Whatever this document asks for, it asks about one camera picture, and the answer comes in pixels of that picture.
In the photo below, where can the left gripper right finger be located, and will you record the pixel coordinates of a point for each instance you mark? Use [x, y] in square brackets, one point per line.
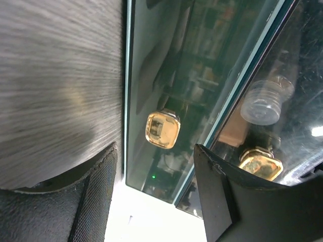
[238, 206]

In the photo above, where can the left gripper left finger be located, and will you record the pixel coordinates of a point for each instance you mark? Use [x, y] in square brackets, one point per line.
[73, 206]

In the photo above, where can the foundation bottle beige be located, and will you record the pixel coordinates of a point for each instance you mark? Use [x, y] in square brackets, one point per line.
[235, 131]

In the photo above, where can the clear plastic bottle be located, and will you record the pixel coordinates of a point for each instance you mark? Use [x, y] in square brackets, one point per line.
[263, 102]

